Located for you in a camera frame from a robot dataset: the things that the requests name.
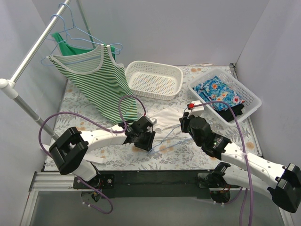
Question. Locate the blue hanger under striped top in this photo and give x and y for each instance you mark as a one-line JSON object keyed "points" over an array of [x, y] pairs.
{"points": [[93, 58]]}

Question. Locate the black cloth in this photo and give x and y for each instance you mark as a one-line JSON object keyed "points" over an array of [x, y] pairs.
{"points": [[227, 115]]}

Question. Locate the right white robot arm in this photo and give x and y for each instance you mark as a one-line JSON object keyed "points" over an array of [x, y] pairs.
{"points": [[282, 184]]}

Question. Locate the white perforated basket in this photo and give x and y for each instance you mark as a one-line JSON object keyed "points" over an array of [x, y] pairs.
{"points": [[154, 80]]}

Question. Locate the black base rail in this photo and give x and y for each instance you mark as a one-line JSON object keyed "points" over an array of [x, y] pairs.
{"points": [[159, 183]]}

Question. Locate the floral table mat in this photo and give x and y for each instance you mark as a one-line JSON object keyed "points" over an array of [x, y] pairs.
{"points": [[185, 156]]}

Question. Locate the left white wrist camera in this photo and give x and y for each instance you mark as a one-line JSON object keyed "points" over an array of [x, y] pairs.
{"points": [[153, 123]]}

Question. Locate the white lattice basket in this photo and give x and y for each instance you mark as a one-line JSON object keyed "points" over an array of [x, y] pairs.
{"points": [[252, 102]]}

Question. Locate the solid green tank top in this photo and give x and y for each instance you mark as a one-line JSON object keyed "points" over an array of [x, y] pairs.
{"points": [[66, 49]]}

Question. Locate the light blue wire hanger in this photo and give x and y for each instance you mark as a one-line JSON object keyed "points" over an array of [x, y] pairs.
{"points": [[168, 137]]}

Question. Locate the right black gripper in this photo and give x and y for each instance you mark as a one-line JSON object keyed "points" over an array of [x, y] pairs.
{"points": [[184, 123]]}

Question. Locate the blue hanger under green top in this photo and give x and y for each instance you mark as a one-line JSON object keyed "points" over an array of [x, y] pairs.
{"points": [[65, 33]]}

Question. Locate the white tank top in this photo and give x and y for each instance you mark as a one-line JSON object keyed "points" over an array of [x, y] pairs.
{"points": [[167, 118]]}

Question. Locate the green striped tank top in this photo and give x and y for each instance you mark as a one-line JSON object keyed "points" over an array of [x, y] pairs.
{"points": [[105, 87]]}

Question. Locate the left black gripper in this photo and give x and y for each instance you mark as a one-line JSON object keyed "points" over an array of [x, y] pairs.
{"points": [[146, 140]]}

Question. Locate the blue floral cloth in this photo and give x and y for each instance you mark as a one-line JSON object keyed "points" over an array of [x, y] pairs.
{"points": [[216, 90]]}

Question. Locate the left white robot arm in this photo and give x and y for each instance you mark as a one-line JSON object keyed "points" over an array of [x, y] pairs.
{"points": [[69, 149]]}

